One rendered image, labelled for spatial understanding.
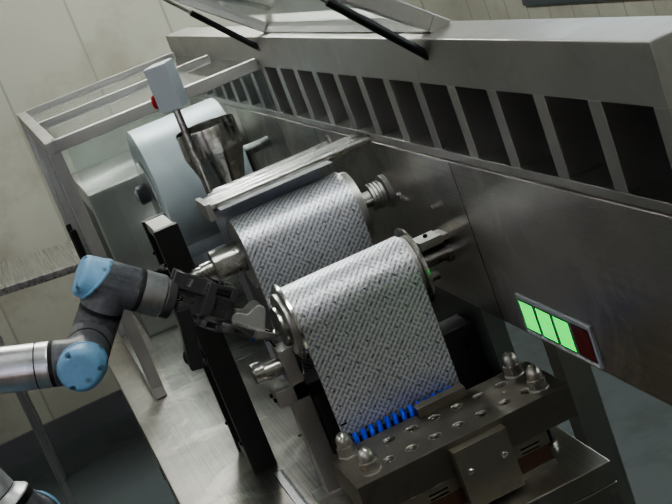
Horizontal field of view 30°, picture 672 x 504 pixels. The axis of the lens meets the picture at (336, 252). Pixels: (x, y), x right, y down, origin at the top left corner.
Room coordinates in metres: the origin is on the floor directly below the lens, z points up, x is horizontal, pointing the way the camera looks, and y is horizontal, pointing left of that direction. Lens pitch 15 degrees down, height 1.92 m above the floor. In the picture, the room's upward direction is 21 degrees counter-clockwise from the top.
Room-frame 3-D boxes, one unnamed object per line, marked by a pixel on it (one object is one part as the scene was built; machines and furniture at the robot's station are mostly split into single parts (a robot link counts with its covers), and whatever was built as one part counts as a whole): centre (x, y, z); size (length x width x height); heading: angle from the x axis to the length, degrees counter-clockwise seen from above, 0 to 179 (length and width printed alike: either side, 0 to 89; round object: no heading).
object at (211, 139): (2.84, 0.18, 1.50); 0.14 x 0.14 x 0.06
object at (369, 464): (1.90, 0.07, 1.05); 0.04 x 0.04 x 0.04
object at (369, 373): (2.08, -0.01, 1.12); 0.23 x 0.01 x 0.18; 103
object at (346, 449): (1.99, 0.10, 1.05); 0.04 x 0.04 x 0.04
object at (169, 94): (2.66, 0.22, 1.66); 0.07 x 0.07 x 0.10; 77
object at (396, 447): (1.97, -0.07, 1.00); 0.40 x 0.16 x 0.06; 103
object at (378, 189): (2.42, -0.11, 1.34); 0.07 x 0.07 x 0.07; 13
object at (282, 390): (2.14, 0.17, 1.05); 0.06 x 0.05 x 0.31; 103
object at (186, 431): (3.04, 0.29, 0.88); 2.52 x 0.66 x 0.04; 13
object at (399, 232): (2.17, -0.12, 1.25); 0.15 x 0.01 x 0.15; 13
